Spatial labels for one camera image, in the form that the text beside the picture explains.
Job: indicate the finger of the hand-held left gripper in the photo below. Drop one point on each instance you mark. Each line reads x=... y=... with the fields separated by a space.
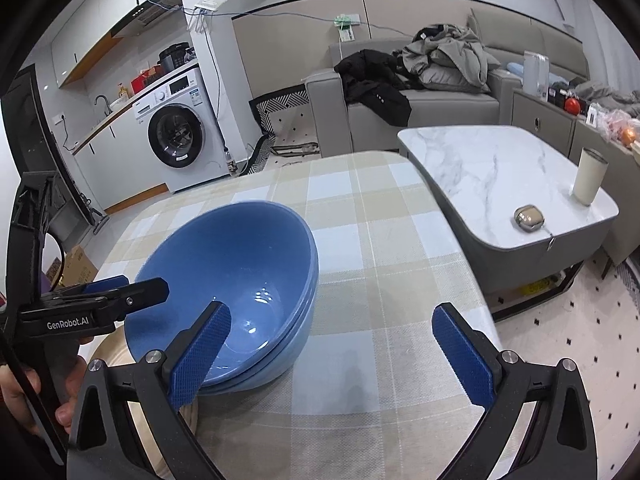
x=147 y=291
x=105 y=285

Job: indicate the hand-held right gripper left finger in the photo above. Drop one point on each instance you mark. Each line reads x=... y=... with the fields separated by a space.
x=202 y=355

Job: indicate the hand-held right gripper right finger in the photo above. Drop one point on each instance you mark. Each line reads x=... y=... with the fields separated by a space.
x=462 y=355

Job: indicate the beige round plate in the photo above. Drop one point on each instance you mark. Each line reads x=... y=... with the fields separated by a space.
x=192 y=435

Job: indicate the person's left hand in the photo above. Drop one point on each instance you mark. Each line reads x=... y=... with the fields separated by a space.
x=15 y=395

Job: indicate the cardboard box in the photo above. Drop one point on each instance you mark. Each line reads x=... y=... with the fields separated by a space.
x=75 y=267

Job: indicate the stick vacuum cleaner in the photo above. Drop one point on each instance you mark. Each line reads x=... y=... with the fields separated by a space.
x=97 y=220

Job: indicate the plaid tablecloth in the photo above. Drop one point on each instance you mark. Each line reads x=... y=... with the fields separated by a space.
x=390 y=260

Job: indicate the white lower kitchen cabinets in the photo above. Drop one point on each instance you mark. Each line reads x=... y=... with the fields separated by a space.
x=120 y=165

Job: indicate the white kitchen cabinets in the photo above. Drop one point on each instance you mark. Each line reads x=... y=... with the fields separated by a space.
x=85 y=35
x=120 y=165

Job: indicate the white washing machine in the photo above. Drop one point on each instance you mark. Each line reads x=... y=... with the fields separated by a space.
x=175 y=125

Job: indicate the dark glass cabinet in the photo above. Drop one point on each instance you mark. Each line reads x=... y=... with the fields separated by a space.
x=35 y=130

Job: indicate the metal kitchen faucet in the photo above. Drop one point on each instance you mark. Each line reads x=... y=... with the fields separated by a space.
x=106 y=105

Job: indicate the marble coffee table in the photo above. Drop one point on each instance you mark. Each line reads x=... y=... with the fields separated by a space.
x=480 y=175

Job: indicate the yellow bottle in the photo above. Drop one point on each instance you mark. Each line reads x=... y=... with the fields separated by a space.
x=122 y=92

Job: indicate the red box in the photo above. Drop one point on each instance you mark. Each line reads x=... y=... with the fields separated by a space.
x=145 y=81

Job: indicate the beige tumbler cup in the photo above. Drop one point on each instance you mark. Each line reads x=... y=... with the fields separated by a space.
x=589 y=180

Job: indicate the black rice cooker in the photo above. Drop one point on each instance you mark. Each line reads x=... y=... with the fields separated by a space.
x=174 y=57

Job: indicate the grey sofa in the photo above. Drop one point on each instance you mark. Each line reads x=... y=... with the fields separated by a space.
x=450 y=110

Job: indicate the white upper kitchen cabinets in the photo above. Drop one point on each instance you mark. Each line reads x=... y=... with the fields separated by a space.
x=85 y=35

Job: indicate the red round object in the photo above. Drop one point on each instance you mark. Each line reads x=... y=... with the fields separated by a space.
x=572 y=106

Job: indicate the black range hood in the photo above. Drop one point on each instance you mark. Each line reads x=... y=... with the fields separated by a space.
x=150 y=10

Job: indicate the black jacket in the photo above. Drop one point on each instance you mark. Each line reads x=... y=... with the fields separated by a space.
x=375 y=85

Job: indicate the grey clothes pile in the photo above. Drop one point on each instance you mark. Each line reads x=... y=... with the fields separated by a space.
x=450 y=60

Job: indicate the white wall network box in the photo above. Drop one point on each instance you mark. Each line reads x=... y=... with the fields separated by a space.
x=209 y=5

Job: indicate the white wall socket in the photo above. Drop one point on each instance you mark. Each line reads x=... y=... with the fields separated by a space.
x=346 y=27

